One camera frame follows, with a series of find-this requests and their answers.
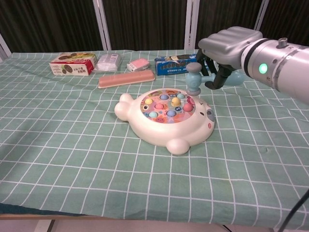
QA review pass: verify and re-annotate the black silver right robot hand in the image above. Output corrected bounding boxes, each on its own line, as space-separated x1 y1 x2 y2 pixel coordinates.
196 26 264 90

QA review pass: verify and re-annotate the light blue handle toy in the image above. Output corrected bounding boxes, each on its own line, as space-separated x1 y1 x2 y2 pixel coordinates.
185 63 246 96

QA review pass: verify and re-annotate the white whack-a-mole toy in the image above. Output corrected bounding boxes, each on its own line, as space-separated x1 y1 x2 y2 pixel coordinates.
114 88 215 155

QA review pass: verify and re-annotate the long blue cookie box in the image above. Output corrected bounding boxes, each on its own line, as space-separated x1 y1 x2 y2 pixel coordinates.
154 53 200 76

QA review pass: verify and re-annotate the small pink white box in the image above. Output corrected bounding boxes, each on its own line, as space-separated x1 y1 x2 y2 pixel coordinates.
126 58 150 73

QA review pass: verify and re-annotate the long pink case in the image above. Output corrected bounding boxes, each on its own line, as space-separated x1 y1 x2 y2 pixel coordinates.
97 70 155 89

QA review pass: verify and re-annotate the clear packet of white tissues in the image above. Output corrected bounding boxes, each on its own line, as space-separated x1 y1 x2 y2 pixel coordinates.
93 53 122 73

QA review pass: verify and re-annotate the red white cookie box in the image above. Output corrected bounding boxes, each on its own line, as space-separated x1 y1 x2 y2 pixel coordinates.
49 52 98 76

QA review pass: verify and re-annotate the green checkered tablecloth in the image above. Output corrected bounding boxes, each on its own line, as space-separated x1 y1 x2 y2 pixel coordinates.
0 47 309 229

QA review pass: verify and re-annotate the white partition post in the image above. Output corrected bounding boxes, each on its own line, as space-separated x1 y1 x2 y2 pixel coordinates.
184 0 200 50
253 0 270 33
0 33 12 58
93 0 112 51

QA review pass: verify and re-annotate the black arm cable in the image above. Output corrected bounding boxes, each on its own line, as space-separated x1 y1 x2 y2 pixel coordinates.
281 197 309 232

